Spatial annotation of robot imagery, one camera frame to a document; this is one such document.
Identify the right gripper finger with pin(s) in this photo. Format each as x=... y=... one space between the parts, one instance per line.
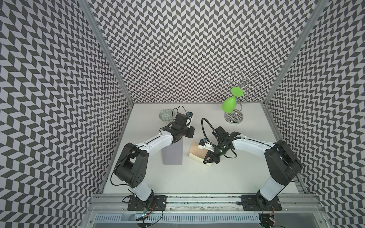
x=215 y=158
x=207 y=158

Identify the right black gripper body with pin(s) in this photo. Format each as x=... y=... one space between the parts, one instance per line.
x=220 y=149

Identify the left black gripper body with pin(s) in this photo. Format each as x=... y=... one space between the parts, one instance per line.
x=187 y=132

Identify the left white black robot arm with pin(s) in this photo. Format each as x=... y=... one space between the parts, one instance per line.
x=132 y=164

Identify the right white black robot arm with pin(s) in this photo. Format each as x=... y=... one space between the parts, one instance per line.
x=283 y=164

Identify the small patterned ceramic dish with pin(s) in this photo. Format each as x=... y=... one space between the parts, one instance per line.
x=166 y=115

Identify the green plastic wine glass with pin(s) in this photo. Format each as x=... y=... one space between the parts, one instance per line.
x=229 y=104

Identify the right small circuit board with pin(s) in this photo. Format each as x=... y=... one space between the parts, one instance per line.
x=266 y=220

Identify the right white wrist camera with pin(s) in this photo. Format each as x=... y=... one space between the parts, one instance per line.
x=204 y=145

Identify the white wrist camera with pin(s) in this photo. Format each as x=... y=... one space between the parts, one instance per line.
x=204 y=145
x=189 y=115

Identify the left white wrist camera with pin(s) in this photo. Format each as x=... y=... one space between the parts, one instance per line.
x=189 y=115

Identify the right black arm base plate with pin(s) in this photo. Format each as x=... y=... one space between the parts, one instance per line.
x=258 y=203

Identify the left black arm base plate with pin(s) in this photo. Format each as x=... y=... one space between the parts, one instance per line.
x=153 y=203

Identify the aluminium front rail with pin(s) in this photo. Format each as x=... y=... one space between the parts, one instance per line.
x=230 y=202

